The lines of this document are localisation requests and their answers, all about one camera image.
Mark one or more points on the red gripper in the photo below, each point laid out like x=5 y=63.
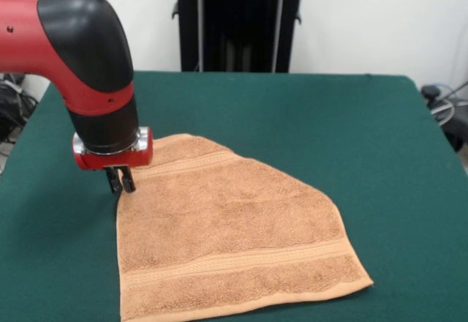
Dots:
x=117 y=159

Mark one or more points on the orange terry towel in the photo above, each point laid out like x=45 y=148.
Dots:
x=226 y=234

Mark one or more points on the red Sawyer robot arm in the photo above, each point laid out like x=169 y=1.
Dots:
x=66 y=51

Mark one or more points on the dark green table cloth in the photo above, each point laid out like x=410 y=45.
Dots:
x=365 y=135

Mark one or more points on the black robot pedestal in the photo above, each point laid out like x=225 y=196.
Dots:
x=237 y=18

